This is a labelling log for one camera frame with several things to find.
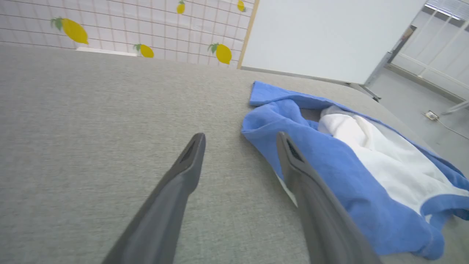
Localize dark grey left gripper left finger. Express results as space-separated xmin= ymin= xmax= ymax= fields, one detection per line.
xmin=102 ymin=133 xmax=206 ymax=264

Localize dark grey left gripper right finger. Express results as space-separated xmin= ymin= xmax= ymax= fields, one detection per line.
xmin=276 ymin=132 xmax=382 ymax=264

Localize blue and white garment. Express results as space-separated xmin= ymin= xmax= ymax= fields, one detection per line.
xmin=241 ymin=81 xmax=469 ymax=261

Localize grey fabric sofa surface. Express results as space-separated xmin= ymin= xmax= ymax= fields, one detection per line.
xmin=0 ymin=44 xmax=469 ymax=264

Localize grey metal panel stand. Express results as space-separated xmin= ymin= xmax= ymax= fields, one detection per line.
xmin=348 ymin=25 xmax=418 ymax=102

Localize white board panel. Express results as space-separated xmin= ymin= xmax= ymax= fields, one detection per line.
xmin=240 ymin=0 xmax=428 ymax=85

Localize lemon print tiled partition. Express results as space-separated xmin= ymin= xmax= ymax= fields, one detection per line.
xmin=0 ymin=0 xmax=257 ymax=69

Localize wooden edge strip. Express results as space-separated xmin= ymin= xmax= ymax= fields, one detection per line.
xmin=237 ymin=0 xmax=261 ymax=70

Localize grey floor cable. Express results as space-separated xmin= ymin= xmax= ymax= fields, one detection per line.
xmin=437 ymin=118 xmax=469 ymax=140

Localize white window frame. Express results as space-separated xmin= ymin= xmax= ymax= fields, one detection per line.
xmin=385 ymin=0 xmax=469 ymax=104

